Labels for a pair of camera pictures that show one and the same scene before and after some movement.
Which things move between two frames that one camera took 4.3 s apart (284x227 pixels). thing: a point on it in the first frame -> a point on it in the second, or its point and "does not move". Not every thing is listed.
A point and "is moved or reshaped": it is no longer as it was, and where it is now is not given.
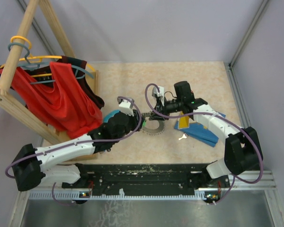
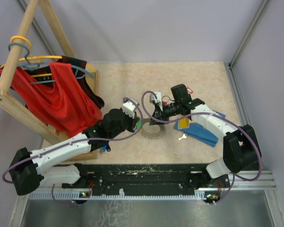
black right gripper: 161,109 does not move
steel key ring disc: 153,132 is moved or reshaped
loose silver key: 184,135 does not move
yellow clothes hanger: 37,58 does not move
